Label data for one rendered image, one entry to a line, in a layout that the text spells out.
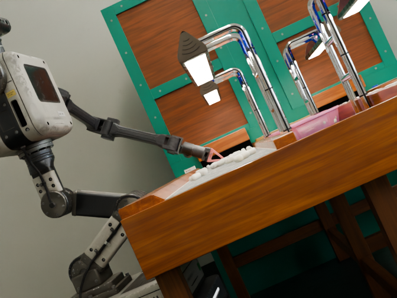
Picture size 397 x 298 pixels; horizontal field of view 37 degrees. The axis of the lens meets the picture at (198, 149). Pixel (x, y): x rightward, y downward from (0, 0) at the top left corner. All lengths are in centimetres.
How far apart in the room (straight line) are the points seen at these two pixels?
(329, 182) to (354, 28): 203
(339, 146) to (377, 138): 9
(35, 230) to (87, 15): 156
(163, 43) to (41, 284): 197
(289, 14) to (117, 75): 143
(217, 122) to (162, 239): 188
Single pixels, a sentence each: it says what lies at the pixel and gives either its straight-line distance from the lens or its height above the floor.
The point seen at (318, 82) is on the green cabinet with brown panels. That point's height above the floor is 92.
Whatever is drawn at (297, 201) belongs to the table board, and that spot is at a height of 61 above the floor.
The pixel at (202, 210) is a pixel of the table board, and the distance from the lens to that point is 143.
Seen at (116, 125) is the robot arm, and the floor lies 113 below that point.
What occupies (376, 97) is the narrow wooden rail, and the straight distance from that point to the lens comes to 172.
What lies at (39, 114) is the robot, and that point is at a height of 119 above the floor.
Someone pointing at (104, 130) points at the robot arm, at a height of 113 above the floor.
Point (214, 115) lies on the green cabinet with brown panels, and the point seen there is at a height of 99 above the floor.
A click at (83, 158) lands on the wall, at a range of 422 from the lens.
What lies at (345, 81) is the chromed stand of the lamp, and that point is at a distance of 191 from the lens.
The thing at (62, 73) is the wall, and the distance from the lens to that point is 430.
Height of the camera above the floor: 79
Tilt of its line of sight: 1 degrees up
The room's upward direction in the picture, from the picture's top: 24 degrees counter-clockwise
